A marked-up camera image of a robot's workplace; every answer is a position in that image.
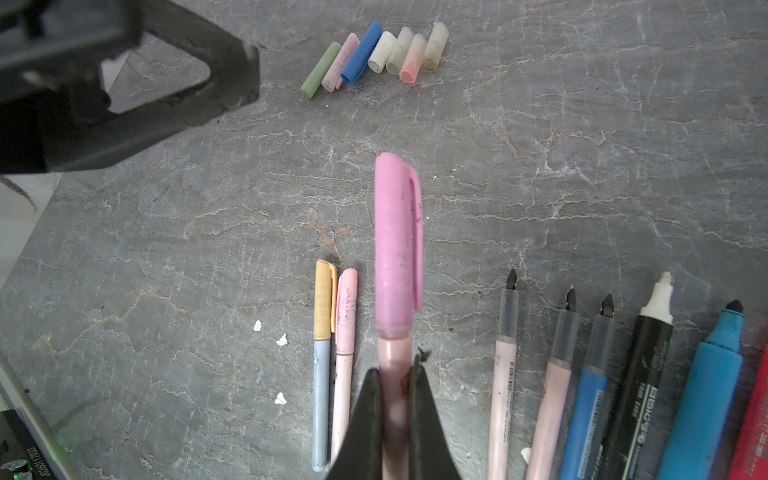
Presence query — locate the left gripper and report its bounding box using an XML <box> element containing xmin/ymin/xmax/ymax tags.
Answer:
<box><xmin>1</xmin><ymin>1</ymin><xmax>260</xmax><ymax>174</ymax></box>

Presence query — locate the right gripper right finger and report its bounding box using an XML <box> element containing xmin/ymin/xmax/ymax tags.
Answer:
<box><xmin>408</xmin><ymin>348</ymin><xmax>461</xmax><ymax>480</ymax></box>

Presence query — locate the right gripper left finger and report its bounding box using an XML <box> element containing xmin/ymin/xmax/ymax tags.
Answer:
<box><xmin>326</xmin><ymin>368</ymin><xmax>383</xmax><ymax>480</ymax></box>

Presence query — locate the green capped pastel pen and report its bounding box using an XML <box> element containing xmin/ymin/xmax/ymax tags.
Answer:
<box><xmin>486</xmin><ymin>268</ymin><xmax>519</xmax><ymax>480</ymax></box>

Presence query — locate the light pink pastel pen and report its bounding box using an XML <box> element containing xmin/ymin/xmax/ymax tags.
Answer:
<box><xmin>331</xmin><ymin>268</ymin><xmax>358</xmax><ymax>463</ymax></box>

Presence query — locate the pale pink pen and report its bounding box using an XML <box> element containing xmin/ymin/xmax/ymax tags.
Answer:
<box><xmin>526</xmin><ymin>287</ymin><xmax>580</xmax><ymax>480</ymax></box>

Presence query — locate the black marker white cap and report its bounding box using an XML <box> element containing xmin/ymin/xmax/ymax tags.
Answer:
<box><xmin>592</xmin><ymin>272</ymin><xmax>673</xmax><ymax>479</ymax></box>

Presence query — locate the purple capped pastel pen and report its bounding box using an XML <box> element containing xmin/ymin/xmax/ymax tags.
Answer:
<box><xmin>374</xmin><ymin>153</ymin><xmax>424</xmax><ymax>479</ymax></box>

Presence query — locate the light blue highlighter pen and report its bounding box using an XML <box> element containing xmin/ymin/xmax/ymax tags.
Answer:
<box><xmin>657</xmin><ymin>300</ymin><xmax>745</xmax><ymax>479</ymax></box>

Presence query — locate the green pen cap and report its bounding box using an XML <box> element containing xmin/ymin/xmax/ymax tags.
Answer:
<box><xmin>300</xmin><ymin>42</ymin><xmax>341</xmax><ymax>99</ymax></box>

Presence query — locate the pink highlighter pen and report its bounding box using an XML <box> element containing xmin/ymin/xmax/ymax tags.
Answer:
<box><xmin>727</xmin><ymin>350</ymin><xmax>768</xmax><ymax>480</ymax></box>

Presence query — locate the translucent pink pen cap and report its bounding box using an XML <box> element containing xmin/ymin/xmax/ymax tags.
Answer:
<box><xmin>399</xmin><ymin>34</ymin><xmax>427</xmax><ymax>84</ymax></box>

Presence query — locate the translucent orange pen cap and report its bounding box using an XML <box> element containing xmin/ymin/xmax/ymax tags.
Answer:
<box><xmin>421</xmin><ymin>21</ymin><xmax>449</xmax><ymax>73</ymax></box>

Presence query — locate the pale pink pen cap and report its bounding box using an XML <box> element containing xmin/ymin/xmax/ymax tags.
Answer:
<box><xmin>321</xmin><ymin>33</ymin><xmax>360</xmax><ymax>93</ymax></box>

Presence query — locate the yellow capped blue pen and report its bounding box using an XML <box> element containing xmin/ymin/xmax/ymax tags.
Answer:
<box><xmin>312</xmin><ymin>260</ymin><xmax>338</xmax><ymax>473</ymax></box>

